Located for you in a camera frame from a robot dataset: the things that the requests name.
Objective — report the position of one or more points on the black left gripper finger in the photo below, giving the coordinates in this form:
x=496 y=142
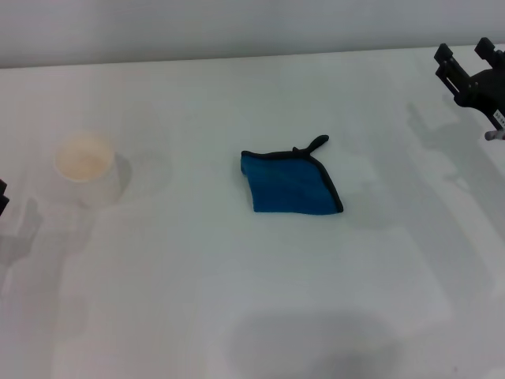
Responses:
x=3 y=197

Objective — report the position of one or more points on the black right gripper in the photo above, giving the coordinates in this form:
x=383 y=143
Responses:
x=487 y=91

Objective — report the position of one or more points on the white paper cup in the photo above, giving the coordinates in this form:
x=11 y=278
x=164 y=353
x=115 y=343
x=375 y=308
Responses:
x=90 y=185

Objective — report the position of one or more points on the blue rag with black trim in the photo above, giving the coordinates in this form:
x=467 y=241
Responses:
x=288 y=185

